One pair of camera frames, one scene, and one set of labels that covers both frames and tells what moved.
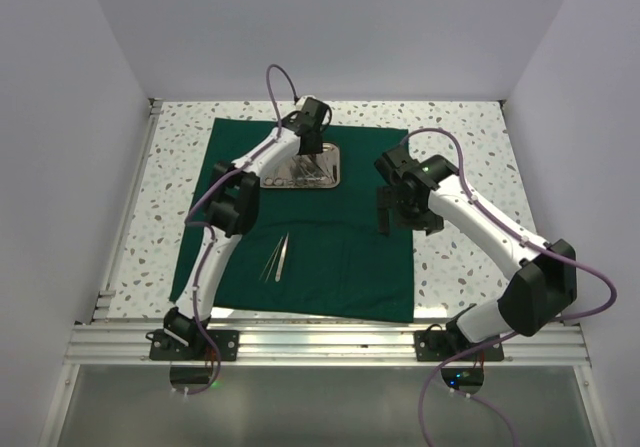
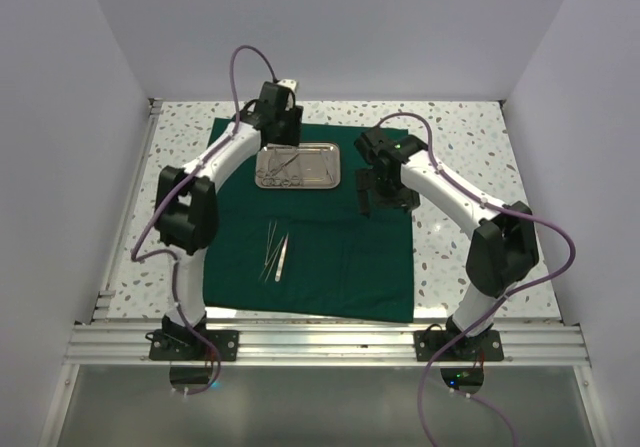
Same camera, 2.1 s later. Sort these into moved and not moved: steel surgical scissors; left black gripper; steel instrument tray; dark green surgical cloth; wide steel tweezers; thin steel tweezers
Moved: left black gripper; steel surgical scissors
Not moved: thin steel tweezers; dark green surgical cloth; steel instrument tray; wide steel tweezers
